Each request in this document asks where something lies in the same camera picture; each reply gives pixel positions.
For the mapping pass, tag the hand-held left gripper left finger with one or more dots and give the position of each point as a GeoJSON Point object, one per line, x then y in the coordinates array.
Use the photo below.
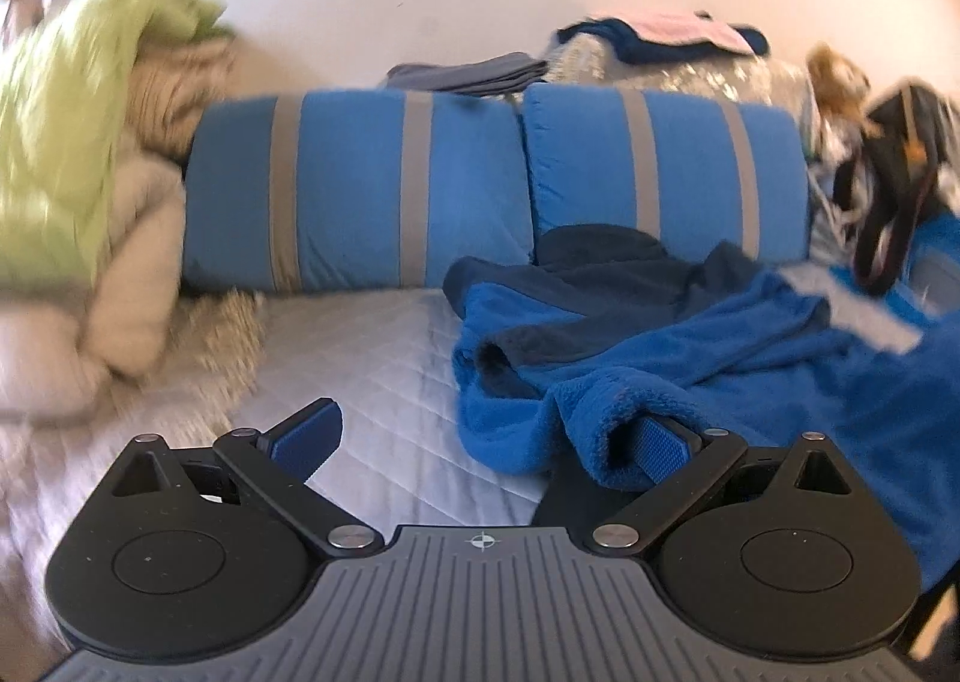
{"type": "Point", "coordinates": [304, 440]}

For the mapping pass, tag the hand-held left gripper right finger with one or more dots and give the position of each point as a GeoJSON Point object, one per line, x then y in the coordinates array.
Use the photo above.
{"type": "Point", "coordinates": [664, 449]}

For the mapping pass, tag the blue and navy fleece robe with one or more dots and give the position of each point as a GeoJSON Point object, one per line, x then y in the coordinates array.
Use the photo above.
{"type": "Point", "coordinates": [712, 352]}

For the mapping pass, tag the beige fluffy blanket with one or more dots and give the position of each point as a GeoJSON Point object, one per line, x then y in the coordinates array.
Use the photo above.
{"type": "Point", "coordinates": [142, 262]}

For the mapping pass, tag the blue grey-striped cushion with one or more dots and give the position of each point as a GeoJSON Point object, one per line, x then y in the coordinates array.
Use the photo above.
{"type": "Point", "coordinates": [345, 202]}

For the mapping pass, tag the blue grey-striped folded blanket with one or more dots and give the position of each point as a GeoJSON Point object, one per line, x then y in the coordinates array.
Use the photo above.
{"type": "Point", "coordinates": [697, 172]}

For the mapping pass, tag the silver sequined pillow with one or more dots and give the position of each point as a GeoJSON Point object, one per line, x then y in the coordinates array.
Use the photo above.
{"type": "Point", "coordinates": [675, 78]}

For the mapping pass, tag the light green blanket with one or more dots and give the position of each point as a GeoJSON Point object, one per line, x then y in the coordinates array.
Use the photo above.
{"type": "Point", "coordinates": [67, 127]}

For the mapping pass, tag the grey folded cloth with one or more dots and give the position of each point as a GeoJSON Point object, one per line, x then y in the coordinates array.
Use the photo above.
{"type": "Point", "coordinates": [465, 75]}

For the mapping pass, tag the navy folded cloth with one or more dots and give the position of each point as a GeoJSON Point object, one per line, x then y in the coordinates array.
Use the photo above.
{"type": "Point", "coordinates": [652, 48]}

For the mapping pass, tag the brown teddy bear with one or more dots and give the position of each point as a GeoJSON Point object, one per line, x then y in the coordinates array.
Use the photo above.
{"type": "Point", "coordinates": [836, 82]}

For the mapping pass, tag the pink folded cloth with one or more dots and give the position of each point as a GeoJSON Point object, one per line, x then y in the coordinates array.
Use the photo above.
{"type": "Point", "coordinates": [675, 28]}

